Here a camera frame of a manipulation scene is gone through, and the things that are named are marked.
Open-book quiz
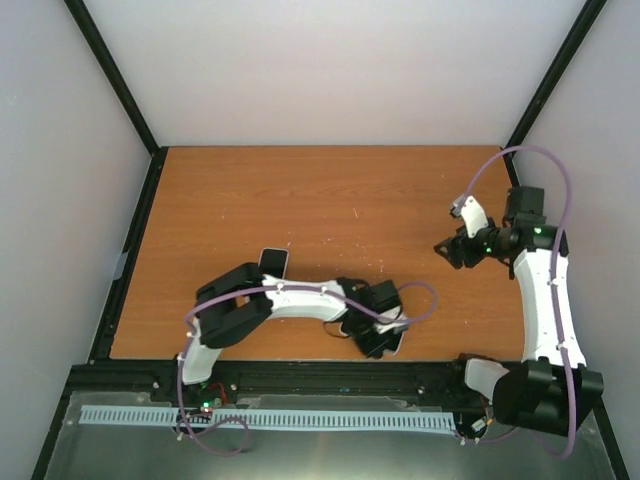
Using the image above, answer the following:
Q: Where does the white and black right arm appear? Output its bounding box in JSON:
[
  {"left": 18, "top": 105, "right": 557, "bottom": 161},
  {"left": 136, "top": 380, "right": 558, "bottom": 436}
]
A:
[{"left": 434, "top": 186, "right": 604, "bottom": 436}]

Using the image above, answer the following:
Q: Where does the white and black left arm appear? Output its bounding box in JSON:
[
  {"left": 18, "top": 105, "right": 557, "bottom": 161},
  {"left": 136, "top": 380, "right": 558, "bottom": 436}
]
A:
[{"left": 172, "top": 263, "right": 408, "bottom": 403}]

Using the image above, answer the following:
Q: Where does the small black phone white case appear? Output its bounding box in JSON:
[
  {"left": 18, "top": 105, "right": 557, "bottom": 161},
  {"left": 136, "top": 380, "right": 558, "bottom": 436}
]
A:
[{"left": 258, "top": 248, "right": 289, "bottom": 278}]

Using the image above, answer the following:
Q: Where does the grey metal front plate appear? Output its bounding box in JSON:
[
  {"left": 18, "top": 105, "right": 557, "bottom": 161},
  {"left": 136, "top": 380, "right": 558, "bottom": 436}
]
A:
[{"left": 44, "top": 393, "right": 616, "bottom": 479}]

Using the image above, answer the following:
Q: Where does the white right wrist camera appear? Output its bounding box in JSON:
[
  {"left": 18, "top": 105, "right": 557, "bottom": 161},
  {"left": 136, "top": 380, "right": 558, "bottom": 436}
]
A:
[{"left": 450, "top": 195, "right": 489, "bottom": 238}]

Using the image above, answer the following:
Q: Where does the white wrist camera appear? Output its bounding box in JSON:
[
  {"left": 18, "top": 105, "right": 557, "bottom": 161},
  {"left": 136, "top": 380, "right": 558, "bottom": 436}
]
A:
[
  {"left": 450, "top": 195, "right": 489, "bottom": 238},
  {"left": 373, "top": 320, "right": 409, "bottom": 334}
]

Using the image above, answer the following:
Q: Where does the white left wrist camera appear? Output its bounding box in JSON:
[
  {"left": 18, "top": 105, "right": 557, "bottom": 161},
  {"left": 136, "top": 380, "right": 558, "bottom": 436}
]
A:
[{"left": 373, "top": 320, "right": 409, "bottom": 334}]

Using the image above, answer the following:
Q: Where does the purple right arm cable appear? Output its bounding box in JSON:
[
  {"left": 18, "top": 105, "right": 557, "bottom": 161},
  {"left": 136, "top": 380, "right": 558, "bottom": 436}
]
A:
[{"left": 458, "top": 144, "right": 581, "bottom": 460}]

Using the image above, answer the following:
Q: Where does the black aluminium frame rail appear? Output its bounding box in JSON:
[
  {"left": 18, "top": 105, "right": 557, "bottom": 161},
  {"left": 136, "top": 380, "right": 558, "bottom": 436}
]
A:
[{"left": 65, "top": 360, "right": 481, "bottom": 409}]

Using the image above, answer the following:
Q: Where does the black right corner post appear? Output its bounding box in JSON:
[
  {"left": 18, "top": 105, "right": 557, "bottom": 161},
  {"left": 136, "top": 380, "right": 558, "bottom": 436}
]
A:
[{"left": 503, "top": 0, "right": 609, "bottom": 151}]

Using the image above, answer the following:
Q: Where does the black corner post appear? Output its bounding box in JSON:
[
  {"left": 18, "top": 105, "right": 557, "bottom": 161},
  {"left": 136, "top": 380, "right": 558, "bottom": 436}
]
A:
[
  {"left": 503, "top": 0, "right": 609, "bottom": 151},
  {"left": 62, "top": 0, "right": 169, "bottom": 156}
]

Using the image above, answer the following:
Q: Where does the light blue slotted cable duct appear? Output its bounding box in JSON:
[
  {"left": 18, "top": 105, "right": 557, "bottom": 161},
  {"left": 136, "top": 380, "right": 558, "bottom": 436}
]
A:
[{"left": 78, "top": 405, "right": 456, "bottom": 435}]

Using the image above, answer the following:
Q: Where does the black left corner post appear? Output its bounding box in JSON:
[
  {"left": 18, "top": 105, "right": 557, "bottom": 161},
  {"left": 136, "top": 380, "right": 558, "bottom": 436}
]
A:
[{"left": 62, "top": 0, "right": 169, "bottom": 156}]

